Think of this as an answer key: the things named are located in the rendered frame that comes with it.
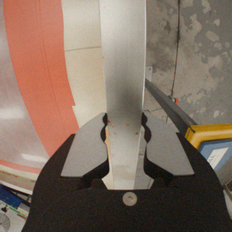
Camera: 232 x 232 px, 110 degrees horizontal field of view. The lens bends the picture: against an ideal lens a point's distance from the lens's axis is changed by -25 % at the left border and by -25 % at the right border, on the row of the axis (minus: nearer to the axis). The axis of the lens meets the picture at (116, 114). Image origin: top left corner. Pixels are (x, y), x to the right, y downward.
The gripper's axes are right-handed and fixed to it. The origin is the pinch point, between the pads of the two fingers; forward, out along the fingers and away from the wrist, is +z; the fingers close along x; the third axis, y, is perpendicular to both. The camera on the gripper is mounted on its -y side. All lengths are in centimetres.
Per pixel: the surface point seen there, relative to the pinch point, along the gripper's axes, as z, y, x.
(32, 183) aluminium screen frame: 1.6, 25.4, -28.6
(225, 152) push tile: 1.1, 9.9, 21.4
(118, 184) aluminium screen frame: -0.9, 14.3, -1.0
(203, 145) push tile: 1.2, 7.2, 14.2
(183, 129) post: 12.2, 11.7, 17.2
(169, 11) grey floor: 98, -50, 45
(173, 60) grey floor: 98, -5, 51
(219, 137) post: 2.8, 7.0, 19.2
